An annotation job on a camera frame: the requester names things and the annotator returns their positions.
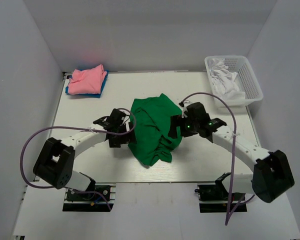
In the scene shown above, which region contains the green t shirt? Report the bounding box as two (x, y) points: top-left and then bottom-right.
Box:
(128, 93), (182, 167)

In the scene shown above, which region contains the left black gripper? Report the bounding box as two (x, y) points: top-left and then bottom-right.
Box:
(109, 121), (137, 148)

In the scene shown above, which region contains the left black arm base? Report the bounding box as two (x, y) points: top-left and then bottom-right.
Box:
(62, 183), (116, 213)

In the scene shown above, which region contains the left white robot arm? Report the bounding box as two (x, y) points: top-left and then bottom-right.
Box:
(33, 108), (137, 200)

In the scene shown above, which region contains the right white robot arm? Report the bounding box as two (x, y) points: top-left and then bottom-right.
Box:
(168, 102), (295, 203)

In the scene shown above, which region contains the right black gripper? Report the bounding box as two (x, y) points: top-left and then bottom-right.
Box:
(168, 114), (199, 139)

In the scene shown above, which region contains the pink folded t shirt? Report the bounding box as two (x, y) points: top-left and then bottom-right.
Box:
(65, 64), (108, 95)

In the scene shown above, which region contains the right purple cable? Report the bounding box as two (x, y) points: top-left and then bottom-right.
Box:
(179, 92), (256, 226)

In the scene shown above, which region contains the white plastic basket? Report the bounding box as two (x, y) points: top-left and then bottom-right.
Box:
(204, 55), (264, 107)

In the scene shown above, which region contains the white crumpled t shirt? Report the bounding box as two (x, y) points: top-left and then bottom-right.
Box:
(208, 58), (246, 102)

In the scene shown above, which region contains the blue folded t shirt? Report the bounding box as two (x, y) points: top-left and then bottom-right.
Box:
(64, 70), (109, 99)

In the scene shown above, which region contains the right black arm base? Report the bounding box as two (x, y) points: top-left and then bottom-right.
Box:
(194, 172), (253, 213)

